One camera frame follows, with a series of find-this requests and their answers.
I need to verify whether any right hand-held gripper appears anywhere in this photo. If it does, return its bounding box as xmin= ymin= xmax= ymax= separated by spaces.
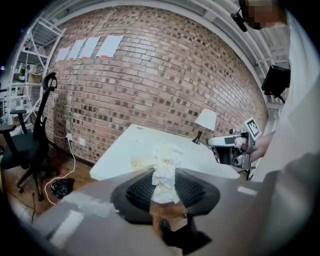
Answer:
xmin=206 ymin=117 xmax=262 ymax=170

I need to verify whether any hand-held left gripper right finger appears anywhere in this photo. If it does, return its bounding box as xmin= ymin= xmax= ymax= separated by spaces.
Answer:
xmin=174 ymin=166 xmax=221 ymax=216

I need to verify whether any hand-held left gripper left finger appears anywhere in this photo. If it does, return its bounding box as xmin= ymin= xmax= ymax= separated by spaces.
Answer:
xmin=110 ymin=170 xmax=156 ymax=225

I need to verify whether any white cloth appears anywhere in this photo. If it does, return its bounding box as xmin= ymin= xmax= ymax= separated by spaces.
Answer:
xmin=150 ymin=141 xmax=185 ymax=204

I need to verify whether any person's right forearm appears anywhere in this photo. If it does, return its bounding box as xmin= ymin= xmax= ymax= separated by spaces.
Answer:
xmin=251 ymin=131 xmax=277 ymax=160

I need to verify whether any person's right hand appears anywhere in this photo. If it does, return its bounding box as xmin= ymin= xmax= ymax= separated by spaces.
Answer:
xmin=234 ymin=135 xmax=250 ymax=152

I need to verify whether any white shade table lamp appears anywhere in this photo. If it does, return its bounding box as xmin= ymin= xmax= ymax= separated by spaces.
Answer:
xmin=191 ymin=108 xmax=218 ymax=146

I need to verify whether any black garbage bag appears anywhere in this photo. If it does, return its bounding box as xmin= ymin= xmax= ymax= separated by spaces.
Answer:
xmin=50 ymin=177 xmax=76 ymax=200

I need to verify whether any person's white shirt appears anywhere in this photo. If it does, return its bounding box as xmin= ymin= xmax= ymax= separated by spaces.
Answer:
xmin=249 ymin=9 xmax=318 ymax=183

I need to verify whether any black mesh office chair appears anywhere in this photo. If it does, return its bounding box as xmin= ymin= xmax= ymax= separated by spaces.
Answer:
xmin=0 ymin=71 xmax=59 ymax=202

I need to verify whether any person's head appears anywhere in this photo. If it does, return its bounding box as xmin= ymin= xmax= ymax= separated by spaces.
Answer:
xmin=238 ymin=0 xmax=288 ymax=31

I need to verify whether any white paper sheet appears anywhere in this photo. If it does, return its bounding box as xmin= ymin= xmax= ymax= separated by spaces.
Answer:
xmin=95 ymin=34 xmax=125 ymax=59
xmin=67 ymin=38 xmax=86 ymax=61
xmin=79 ymin=36 xmax=101 ymax=59

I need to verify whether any cardboard box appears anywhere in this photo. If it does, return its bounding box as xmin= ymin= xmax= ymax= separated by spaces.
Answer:
xmin=26 ymin=71 xmax=44 ymax=84

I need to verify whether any white metal shelf rack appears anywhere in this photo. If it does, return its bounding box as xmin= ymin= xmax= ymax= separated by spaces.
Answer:
xmin=6 ymin=17 xmax=67 ymax=127

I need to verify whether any long white cable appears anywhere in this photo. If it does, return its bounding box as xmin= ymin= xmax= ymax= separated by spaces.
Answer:
xmin=44 ymin=136 xmax=77 ymax=206

